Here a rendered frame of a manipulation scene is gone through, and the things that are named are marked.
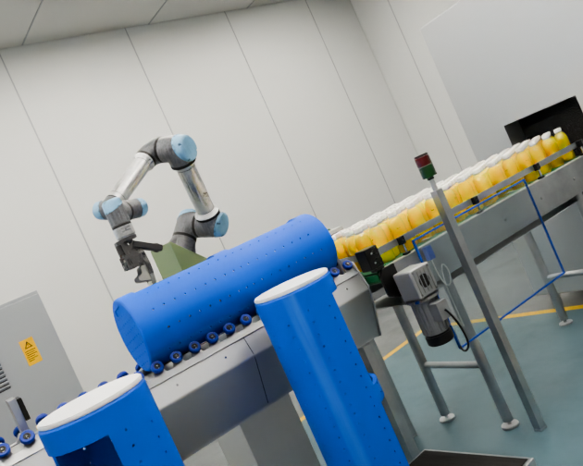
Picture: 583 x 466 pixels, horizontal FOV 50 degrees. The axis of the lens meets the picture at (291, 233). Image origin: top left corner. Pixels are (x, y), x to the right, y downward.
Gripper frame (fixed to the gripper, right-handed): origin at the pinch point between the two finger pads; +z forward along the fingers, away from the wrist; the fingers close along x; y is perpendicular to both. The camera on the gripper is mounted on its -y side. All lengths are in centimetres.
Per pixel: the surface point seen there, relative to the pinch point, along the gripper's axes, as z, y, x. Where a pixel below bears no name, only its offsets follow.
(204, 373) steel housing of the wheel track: 35.9, 2.2, 18.1
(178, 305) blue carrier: 10.3, 1.3, 19.0
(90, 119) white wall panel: -146, -99, -284
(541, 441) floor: 122, -104, 47
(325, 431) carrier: 67, -17, 46
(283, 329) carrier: 31, -18, 48
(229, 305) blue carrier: 18.4, -16.4, 18.4
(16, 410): 19, 60, 10
